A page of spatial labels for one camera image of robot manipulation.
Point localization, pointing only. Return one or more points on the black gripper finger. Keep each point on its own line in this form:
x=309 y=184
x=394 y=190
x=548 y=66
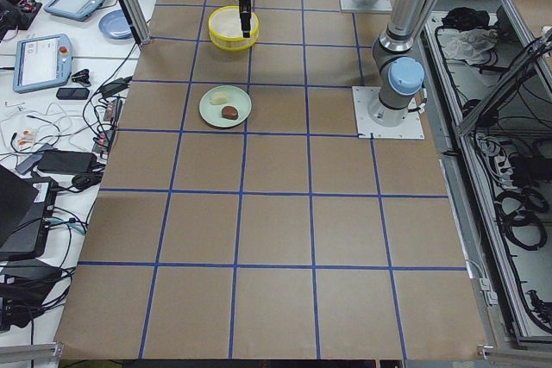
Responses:
x=245 y=18

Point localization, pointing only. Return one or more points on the yellow bamboo steamer basket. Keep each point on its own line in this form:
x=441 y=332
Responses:
x=225 y=29

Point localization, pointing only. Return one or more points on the white steamed bun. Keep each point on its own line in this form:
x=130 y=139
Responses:
x=218 y=98

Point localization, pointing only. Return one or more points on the brown steamed bun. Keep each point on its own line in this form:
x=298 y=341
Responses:
x=230 y=113

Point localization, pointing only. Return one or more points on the light green plate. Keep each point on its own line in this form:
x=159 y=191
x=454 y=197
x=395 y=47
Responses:
x=238 y=98

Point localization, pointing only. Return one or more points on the blue plate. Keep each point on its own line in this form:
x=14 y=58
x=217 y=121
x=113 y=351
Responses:
x=114 y=25

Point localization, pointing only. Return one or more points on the lower blue teach pendant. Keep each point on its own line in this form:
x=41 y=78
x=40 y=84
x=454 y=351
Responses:
x=42 y=63

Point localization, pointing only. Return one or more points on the black laptop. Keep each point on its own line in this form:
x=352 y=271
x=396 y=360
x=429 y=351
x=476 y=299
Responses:
x=26 y=206

